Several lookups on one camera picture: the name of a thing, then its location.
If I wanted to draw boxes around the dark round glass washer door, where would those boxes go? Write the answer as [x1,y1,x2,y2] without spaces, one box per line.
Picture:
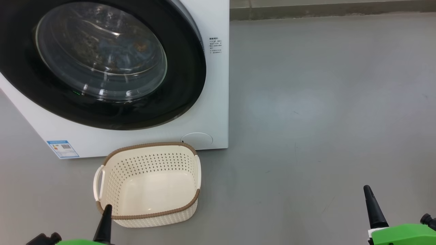
[0,0,207,131]

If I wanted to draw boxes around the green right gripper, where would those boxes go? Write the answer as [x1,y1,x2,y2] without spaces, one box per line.
[363,185,436,245]

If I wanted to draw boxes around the white front-load washing machine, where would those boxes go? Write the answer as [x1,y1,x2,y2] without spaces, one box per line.
[0,0,230,160]

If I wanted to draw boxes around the blue energy label sticker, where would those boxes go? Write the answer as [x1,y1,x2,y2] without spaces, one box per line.
[47,140,80,159]

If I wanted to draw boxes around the cream perforated laundry basket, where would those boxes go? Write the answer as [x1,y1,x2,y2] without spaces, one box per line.
[93,142,202,228]

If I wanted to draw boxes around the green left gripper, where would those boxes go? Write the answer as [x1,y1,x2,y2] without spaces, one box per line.
[56,204,113,245]

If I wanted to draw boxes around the blue printed garment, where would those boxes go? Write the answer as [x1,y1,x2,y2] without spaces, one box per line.
[131,39,152,56]
[99,36,137,68]

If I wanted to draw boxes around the round white filter cover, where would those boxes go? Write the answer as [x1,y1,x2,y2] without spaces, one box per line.
[181,132,214,149]

